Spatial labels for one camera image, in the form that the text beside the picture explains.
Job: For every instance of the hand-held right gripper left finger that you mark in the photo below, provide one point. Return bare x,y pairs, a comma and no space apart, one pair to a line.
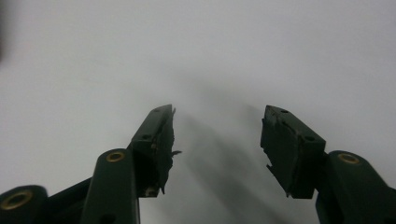
155,140

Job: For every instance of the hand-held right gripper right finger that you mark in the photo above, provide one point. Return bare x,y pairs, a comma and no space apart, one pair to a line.
289,149

